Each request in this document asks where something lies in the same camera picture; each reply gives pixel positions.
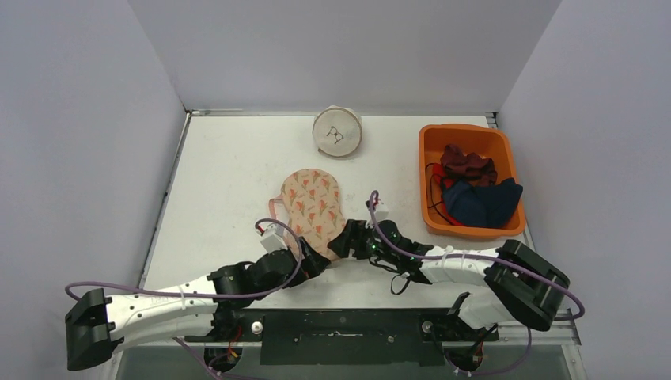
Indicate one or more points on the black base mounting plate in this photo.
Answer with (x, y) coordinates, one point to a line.
(344, 337)

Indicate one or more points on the navy blue garment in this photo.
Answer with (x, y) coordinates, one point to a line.
(490, 206)

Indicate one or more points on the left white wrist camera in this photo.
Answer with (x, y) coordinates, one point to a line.
(272, 238)

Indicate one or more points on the red black strappy garment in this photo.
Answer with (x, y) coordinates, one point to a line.
(437, 183)

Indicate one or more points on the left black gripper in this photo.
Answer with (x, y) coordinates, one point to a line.
(312, 263)

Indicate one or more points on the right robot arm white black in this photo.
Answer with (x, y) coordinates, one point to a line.
(522, 285)

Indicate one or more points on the round white mesh laundry bag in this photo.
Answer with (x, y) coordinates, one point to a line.
(337, 131)

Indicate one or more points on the floral mesh laundry bag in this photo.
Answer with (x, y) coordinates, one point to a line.
(311, 198)

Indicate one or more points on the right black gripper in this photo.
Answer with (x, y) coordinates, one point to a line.
(354, 238)

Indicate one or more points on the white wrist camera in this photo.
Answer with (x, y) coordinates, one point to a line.
(272, 238)
(378, 212)

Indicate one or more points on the maroon garment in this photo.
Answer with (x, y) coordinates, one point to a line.
(468, 167)

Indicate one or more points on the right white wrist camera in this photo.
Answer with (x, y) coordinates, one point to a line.
(378, 212)

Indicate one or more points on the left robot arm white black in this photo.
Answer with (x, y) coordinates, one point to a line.
(100, 325)

